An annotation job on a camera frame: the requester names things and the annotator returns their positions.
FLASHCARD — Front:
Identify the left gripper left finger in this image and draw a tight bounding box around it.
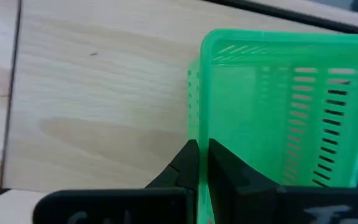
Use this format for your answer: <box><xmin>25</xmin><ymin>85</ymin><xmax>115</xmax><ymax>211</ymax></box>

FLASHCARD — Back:
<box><xmin>32</xmin><ymin>139</ymin><xmax>200</xmax><ymax>224</ymax></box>

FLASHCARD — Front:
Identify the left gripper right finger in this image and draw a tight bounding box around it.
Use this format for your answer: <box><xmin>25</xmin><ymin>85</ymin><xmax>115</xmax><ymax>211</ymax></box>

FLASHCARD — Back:
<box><xmin>208</xmin><ymin>138</ymin><xmax>358</xmax><ymax>224</ymax></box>

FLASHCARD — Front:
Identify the green plastic basket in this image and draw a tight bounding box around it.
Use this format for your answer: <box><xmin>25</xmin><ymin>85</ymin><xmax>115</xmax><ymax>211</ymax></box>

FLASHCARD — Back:
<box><xmin>186</xmin><ymin>27</ymin><xmax>358</xmax><ymax>224</ymax></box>

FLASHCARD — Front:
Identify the black frame wooden board shelf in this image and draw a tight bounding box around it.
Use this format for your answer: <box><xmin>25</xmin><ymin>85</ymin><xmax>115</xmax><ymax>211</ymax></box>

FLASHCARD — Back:
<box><xmin>0</xmin><ymin>0</ymin><xmax>358</xmax><ymax>206</ymax></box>

